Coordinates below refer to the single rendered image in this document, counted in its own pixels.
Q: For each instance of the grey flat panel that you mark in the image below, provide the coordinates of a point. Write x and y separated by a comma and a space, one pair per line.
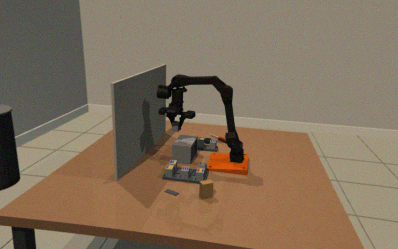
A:
137, 125

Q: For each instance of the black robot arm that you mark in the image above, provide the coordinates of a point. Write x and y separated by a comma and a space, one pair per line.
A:
232, 140

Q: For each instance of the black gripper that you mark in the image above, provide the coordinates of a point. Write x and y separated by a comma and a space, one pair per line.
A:
189, 114

